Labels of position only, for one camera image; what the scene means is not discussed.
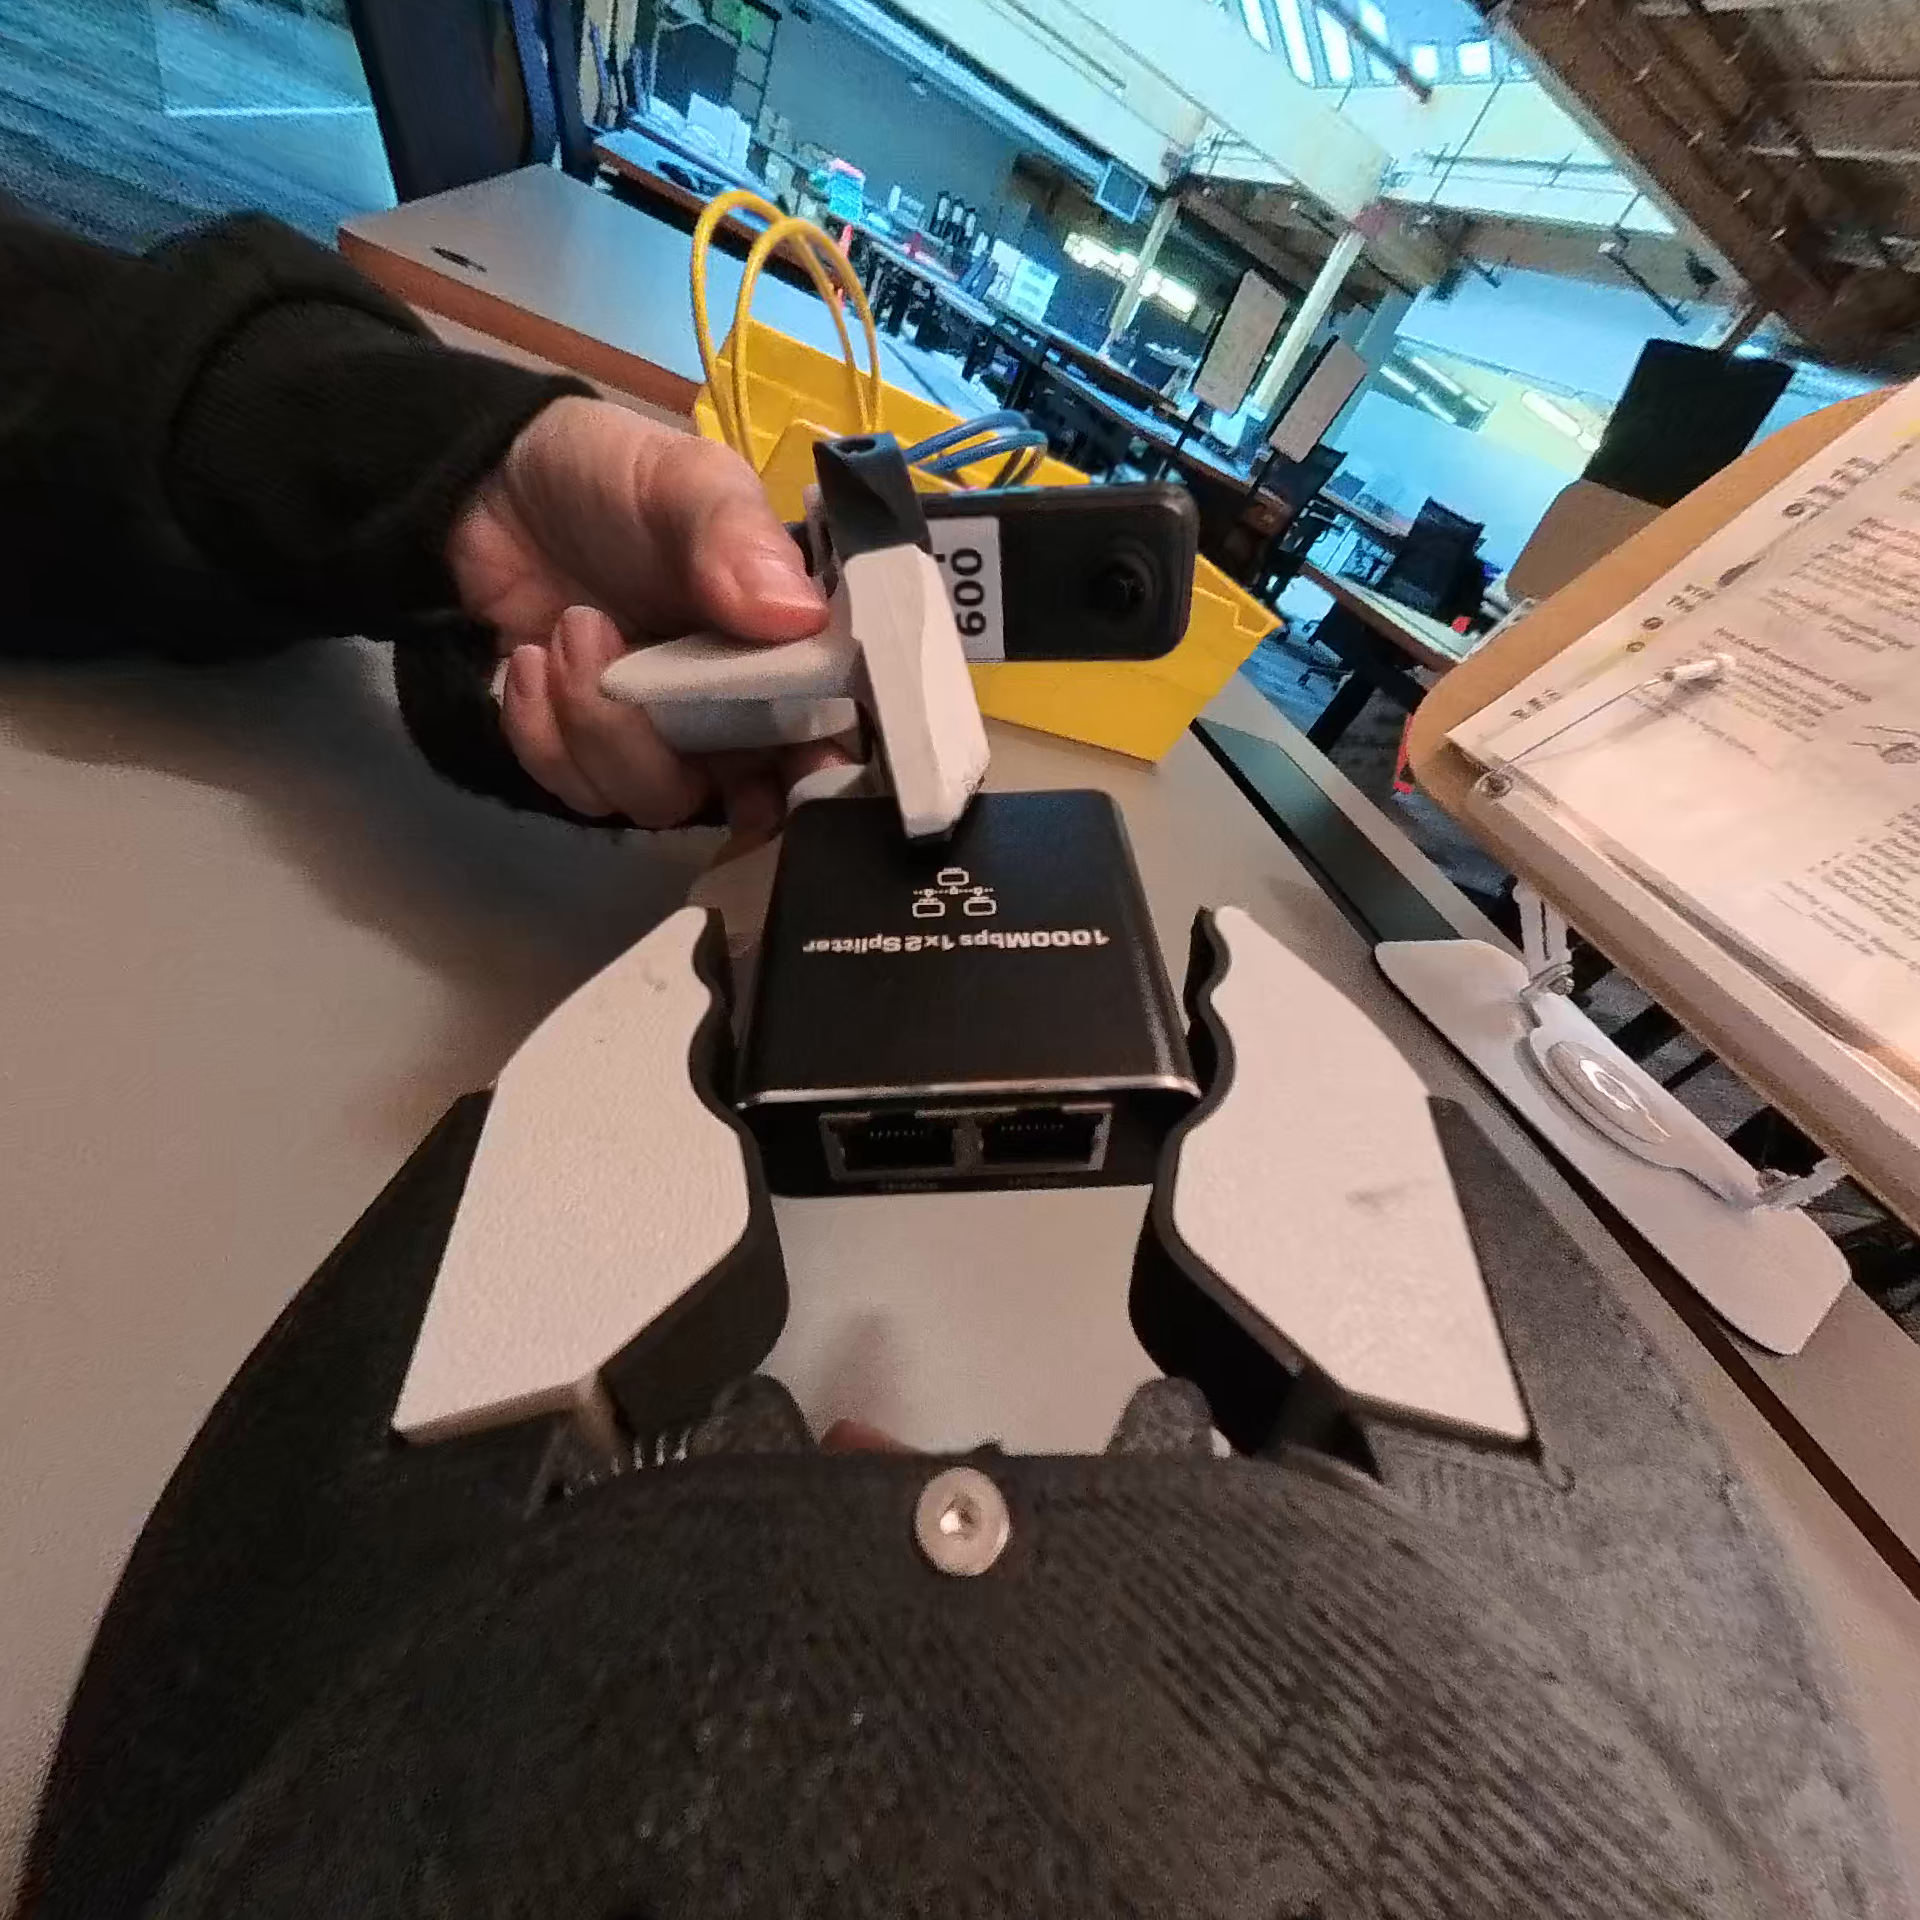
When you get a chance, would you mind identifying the dark partition panel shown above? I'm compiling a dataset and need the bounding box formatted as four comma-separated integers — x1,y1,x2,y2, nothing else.
347,0,592,206

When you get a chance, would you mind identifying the blue network cable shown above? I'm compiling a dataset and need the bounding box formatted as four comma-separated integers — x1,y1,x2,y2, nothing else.
911,412,1050,489

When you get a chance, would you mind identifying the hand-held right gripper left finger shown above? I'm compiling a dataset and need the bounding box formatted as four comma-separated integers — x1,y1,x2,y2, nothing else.
389,904,792,1447

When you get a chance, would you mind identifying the yellow network cable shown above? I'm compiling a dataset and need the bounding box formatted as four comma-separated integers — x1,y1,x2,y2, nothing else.
689,190,888,451

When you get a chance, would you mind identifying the person's left forearm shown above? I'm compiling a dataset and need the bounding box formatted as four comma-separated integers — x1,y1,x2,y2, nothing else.
0,202,602,669

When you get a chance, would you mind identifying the white sheet on stand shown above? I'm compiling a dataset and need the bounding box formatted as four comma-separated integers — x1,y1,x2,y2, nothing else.
1193,273,1294,418
1268,337,1371,460

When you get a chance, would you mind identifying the printed instruction sheet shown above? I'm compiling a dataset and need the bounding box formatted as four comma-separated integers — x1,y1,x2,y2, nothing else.
1445,399,1920,1081

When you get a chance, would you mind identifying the black office chair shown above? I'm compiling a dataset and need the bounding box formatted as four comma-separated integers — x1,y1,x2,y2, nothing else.
1295,497,1488,693

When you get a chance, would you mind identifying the black network splitter box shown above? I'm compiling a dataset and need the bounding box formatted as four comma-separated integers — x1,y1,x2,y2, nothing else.
732,792,1203,1198

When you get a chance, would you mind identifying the instruction sheet on stand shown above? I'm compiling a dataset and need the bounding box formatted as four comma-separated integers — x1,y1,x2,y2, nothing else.
1371,381,1920,1355

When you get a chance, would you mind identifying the person's left hand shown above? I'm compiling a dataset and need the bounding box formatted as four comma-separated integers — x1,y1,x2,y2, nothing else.
446,391,867,843

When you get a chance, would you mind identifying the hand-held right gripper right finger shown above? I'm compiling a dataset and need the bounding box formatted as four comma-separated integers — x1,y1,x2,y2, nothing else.
1126,904,1535,1458

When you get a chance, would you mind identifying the yellow plastic bin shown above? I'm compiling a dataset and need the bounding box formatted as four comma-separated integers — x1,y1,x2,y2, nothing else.
693,323,1285,765

